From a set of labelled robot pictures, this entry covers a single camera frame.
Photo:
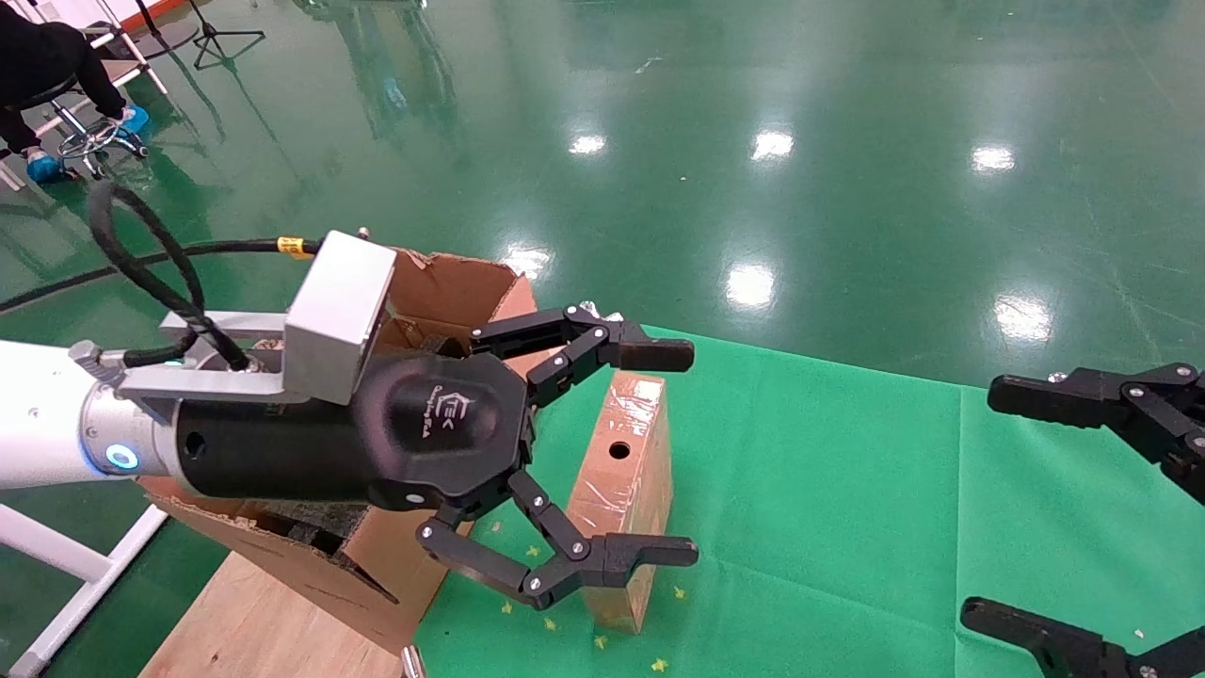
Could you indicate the black tripod stand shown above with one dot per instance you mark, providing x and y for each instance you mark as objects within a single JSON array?
[{"x": 212, "y": 36}]

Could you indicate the white metal table frame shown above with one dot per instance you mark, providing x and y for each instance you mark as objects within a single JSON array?
[{"x": 56, "y": 556}]

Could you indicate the black foam block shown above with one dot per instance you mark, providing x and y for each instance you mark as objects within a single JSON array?
[
  {"x": 311, "y": 518},
  {"x": 442, "y": 347}
]

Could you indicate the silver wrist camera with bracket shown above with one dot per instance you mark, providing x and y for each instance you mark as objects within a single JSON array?
[{"x": 339, "y": 301}]

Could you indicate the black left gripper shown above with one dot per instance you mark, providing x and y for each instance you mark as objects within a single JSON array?
[{"x": 282, "y": 452}]

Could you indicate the black round base stand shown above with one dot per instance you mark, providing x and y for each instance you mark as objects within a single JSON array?
[{"x": 174, "y": 38}]

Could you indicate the green table cloth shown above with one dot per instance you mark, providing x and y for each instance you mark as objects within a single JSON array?
[{"x": 828, "y": 508}]

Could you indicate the seated person in black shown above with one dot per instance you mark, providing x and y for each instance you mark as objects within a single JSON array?
[{"x": 38, "y": 56}]

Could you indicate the chrome swivel stool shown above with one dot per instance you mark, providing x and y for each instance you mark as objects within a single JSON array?
[{"x": 89, "y": 141}]

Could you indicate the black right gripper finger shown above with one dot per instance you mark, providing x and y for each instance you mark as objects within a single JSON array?
[
  {"x": 1064, "y": 650},
  {"x": 1130, "y": 395}
]

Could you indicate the white frame desk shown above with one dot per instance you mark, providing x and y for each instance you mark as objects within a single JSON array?
[{"x": 104, "y": 36}]

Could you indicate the large open cardboard carton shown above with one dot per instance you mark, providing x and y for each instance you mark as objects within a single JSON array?
[{"x": 452, "y": 292}]

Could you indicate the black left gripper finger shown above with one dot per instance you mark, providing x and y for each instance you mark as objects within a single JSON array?
[
  {"x": 602, "y": 344},
  {"x": 602, "y": 560}
]

